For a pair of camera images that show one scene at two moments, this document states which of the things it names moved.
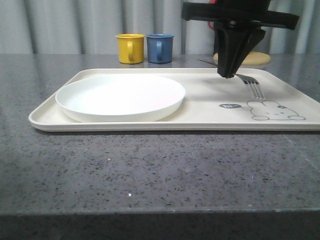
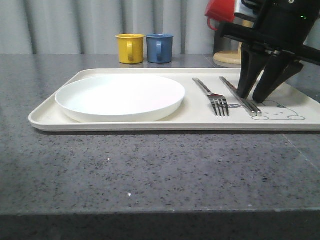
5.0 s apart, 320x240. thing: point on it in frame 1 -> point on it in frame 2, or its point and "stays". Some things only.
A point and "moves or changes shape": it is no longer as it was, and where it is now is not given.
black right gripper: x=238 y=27 -> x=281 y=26
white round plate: x=120 y=98 stays
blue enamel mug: x=160 y=48 stays
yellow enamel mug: x=131 y=48 stays
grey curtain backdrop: x=90 y=26 stays
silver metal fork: x=252 y=83 moves or changes shape
